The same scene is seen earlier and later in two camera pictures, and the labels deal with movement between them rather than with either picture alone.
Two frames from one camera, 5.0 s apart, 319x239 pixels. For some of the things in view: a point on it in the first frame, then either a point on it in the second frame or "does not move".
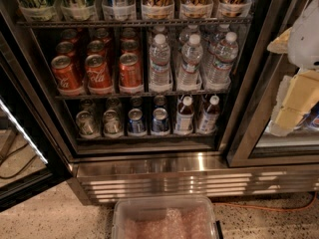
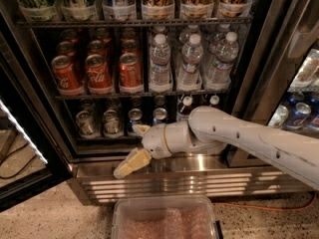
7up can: x=88 y=124 does not move
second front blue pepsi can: x=160 y=122 does not move
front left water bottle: x=159 y=66 does not move
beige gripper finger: x=280 y=44 to x=144 y=128
